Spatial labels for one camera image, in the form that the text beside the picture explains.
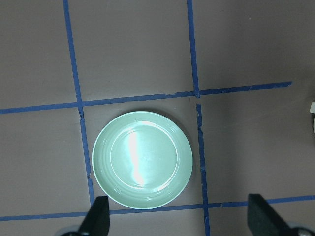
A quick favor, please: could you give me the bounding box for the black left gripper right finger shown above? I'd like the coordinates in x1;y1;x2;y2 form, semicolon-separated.
247;194;298;236

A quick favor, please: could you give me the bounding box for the green plate left side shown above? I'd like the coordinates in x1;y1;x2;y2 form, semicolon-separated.
92;111;193;209

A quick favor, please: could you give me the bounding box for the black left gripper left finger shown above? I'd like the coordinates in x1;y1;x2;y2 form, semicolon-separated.
78;196;110;236

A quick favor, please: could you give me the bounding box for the cream rice cooker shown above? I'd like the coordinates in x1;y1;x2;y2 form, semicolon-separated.
310;101;315;134

